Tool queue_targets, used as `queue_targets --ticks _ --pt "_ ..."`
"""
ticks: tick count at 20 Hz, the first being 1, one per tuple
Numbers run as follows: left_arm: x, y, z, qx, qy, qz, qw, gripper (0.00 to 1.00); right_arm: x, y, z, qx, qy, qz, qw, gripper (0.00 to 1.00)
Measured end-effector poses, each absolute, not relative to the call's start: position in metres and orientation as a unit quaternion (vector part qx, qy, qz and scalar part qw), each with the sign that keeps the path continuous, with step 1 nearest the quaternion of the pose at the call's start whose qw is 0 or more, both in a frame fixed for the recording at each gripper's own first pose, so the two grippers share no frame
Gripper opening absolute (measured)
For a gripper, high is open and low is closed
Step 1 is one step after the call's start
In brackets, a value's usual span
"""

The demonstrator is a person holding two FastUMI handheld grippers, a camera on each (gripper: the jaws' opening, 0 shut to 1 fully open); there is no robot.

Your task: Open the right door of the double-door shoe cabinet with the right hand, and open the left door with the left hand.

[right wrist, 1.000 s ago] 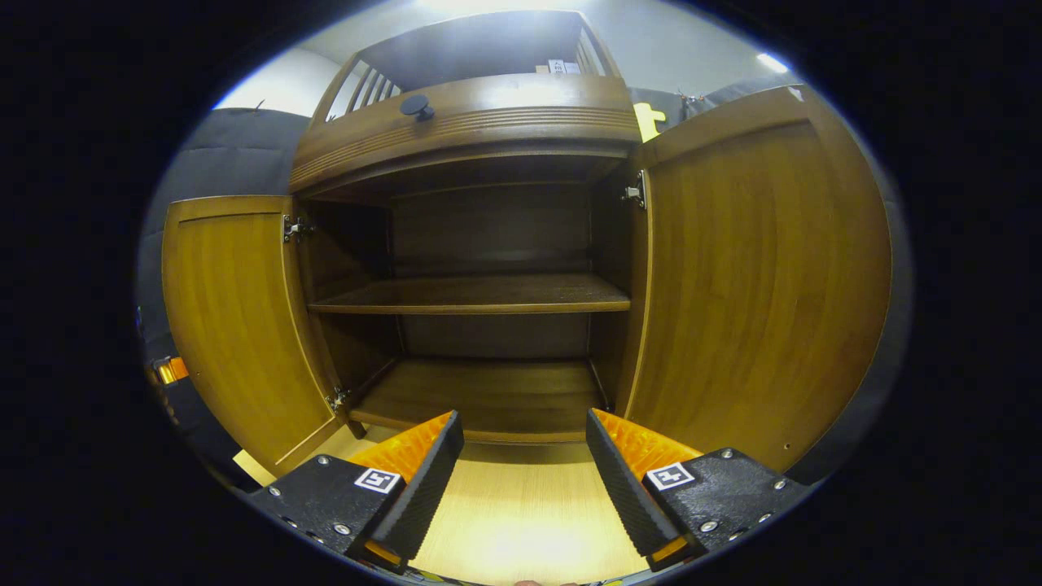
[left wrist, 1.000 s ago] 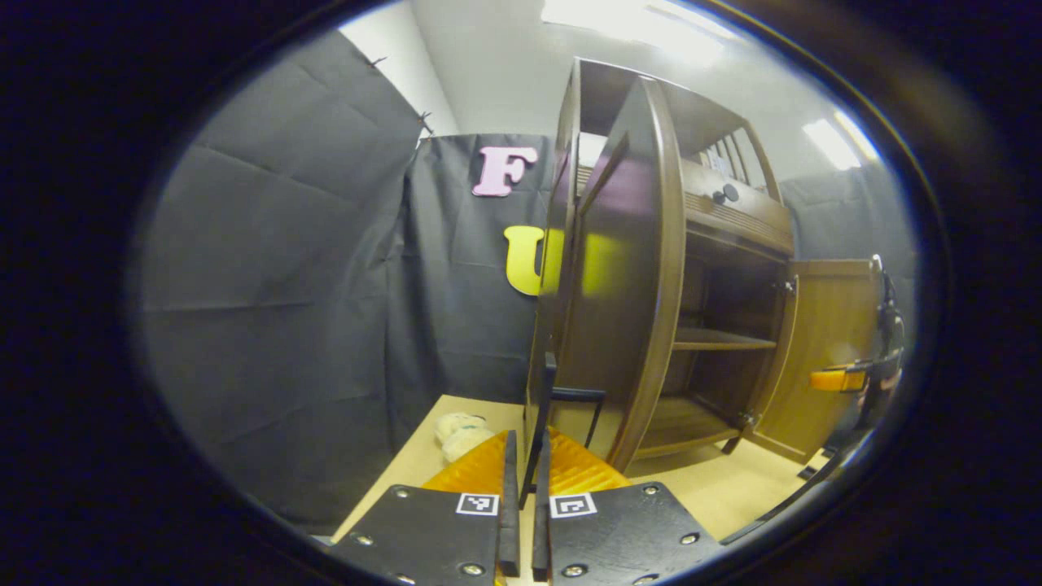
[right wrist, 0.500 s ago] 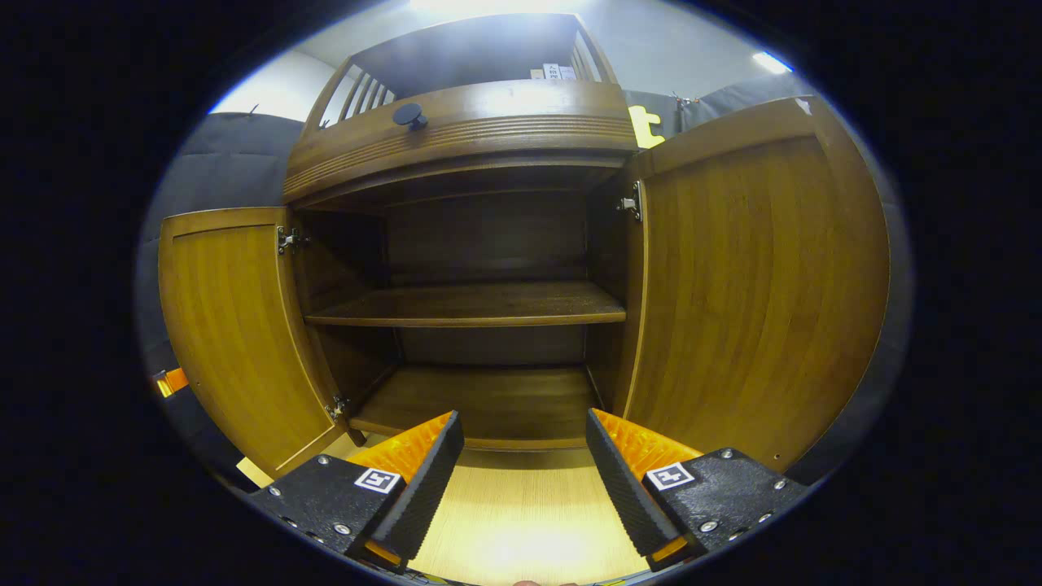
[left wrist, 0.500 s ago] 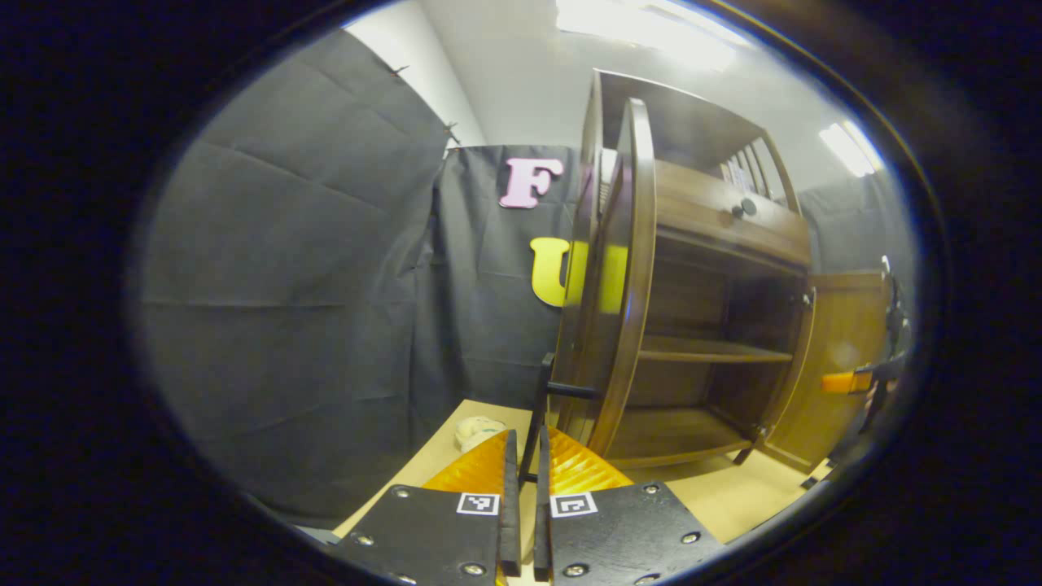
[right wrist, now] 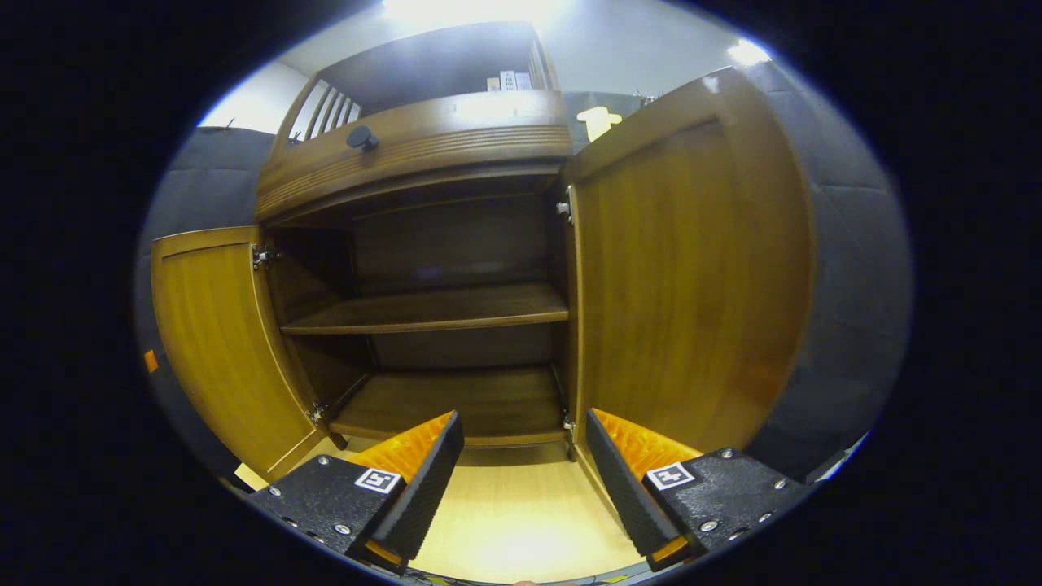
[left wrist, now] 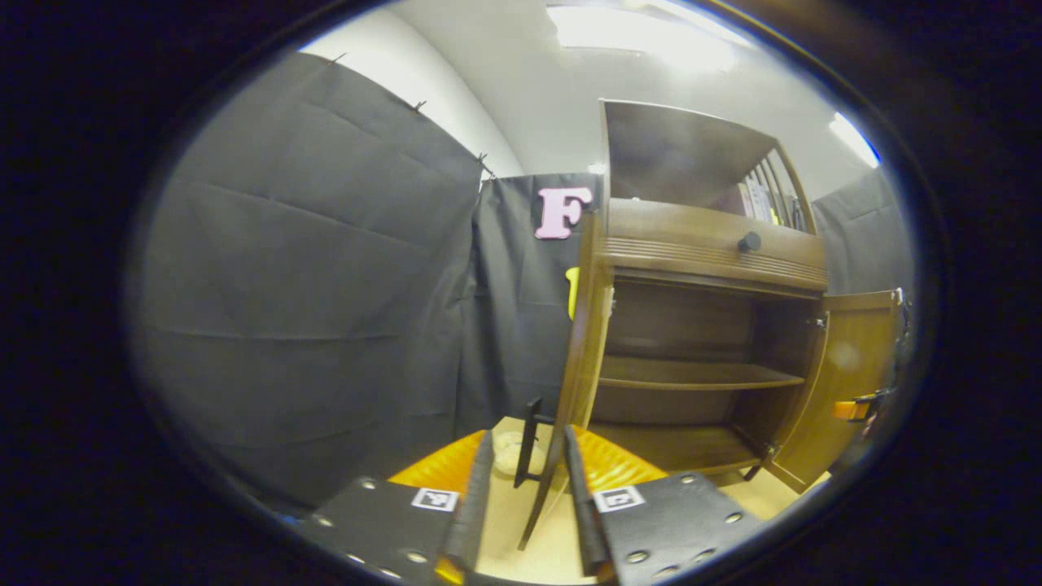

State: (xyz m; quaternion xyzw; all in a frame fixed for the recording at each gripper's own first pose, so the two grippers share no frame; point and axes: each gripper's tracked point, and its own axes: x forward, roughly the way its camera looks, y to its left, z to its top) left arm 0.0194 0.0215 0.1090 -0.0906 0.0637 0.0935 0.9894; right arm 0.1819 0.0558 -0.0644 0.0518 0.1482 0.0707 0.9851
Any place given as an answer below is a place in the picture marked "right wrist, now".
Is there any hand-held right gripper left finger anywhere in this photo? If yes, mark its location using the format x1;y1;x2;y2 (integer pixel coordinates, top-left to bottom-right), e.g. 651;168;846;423
244;409;465;575

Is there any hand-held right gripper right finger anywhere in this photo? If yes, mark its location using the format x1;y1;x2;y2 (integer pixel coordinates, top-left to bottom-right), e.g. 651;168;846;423
586;407;815;572

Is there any black backdrop cloth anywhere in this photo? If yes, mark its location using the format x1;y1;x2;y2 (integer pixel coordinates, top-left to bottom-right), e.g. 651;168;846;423
134;61;913;481

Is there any wooden shoe cabinet door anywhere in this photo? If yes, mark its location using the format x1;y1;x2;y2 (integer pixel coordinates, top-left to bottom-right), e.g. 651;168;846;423
151;225;347;483
563;67;817;530

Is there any large ceiling light panel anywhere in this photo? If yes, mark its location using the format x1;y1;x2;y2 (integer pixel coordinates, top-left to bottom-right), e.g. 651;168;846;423
383;0;571;25

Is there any wooden inner cabinet shelf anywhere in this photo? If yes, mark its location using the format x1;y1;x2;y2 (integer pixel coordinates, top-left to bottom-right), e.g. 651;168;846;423
281;282;569;335

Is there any small ceiling light panel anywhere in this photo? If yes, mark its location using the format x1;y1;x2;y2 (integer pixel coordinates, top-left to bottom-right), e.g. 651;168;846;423
727;39;772;68

